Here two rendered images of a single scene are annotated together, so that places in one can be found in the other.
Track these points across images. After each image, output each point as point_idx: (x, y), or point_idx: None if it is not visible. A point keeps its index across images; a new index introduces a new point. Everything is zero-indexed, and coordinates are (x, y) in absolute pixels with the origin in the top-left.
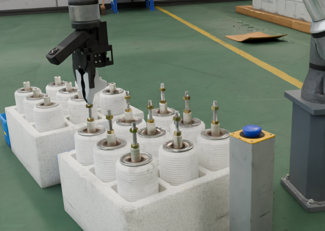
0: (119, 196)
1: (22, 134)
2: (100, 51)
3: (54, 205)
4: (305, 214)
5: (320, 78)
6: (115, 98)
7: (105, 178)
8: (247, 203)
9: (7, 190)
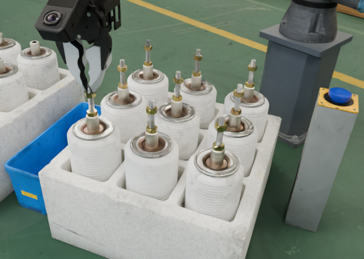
0: (208, 217)
1: None
2: (111, 8)
3: (29, 234)
4: (295, 151)
5: (314, 16)
6: (47, 63)
7: (156, 193)
8: (330, 174)
9: None
